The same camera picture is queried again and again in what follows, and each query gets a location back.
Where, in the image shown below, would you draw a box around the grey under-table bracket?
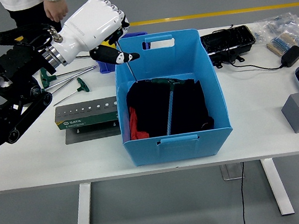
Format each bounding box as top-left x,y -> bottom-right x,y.
220,161 -> 245,182

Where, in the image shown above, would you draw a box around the green steel SATA tool stand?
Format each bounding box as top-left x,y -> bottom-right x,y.
53,95 -> 123,145

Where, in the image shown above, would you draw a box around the white table leg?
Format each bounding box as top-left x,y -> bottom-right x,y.
68,182 -> 98,224
259,155 -> 295,218

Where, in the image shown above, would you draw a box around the person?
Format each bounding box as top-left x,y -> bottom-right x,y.
0,0 -> 72,41

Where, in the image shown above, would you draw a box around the red cloth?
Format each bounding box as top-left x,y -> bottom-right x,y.
125,104 -> 150,141

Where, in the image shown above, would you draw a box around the taped resistor bundle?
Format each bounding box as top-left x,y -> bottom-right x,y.
264,31 -> 299,59

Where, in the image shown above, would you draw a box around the largest green T-handle hex wrench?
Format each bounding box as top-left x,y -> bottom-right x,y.
145,73 -> 195,138

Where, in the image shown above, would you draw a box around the black plastic case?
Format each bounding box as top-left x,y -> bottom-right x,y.
199,23 -> 260,71

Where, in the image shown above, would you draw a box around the black hanging cable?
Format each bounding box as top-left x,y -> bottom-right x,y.
234,161 -> 253,224

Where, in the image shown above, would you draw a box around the thin green T-handle hex wrench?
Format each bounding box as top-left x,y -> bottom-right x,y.
106,26 -> 139,86

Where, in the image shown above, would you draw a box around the small dark blue bin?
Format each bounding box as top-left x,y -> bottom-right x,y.
92,30 -> 153,75

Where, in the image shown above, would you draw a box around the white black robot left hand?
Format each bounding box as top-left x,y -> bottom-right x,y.
46,0 -> 142,74

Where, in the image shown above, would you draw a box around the large light blue plastic box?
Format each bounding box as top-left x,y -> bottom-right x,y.
107,24 -> 237,169

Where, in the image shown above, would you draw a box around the person's left hand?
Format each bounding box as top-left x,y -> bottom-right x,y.
42,0 -> 70,24

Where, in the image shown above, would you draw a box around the clear plastic parts bags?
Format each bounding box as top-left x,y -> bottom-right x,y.
250,10 -> 299,61

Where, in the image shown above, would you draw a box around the black adapter cable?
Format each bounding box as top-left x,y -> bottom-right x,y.
211,18 -> 285,78

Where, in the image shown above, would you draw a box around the black power adapter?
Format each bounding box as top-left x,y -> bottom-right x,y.
278,44 -> 299,69

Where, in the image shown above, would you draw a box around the black cloth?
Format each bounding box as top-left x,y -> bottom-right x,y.
122,71 -> 216,142

